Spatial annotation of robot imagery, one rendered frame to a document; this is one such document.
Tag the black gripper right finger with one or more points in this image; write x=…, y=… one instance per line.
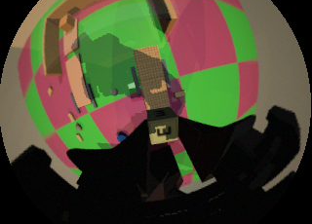
x=207, y=145

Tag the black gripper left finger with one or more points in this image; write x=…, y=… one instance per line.
x=129, y=159

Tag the orange flat block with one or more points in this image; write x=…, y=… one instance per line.
x=71, y=117

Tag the grey short cylinder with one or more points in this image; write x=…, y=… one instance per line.
x=113, y=91

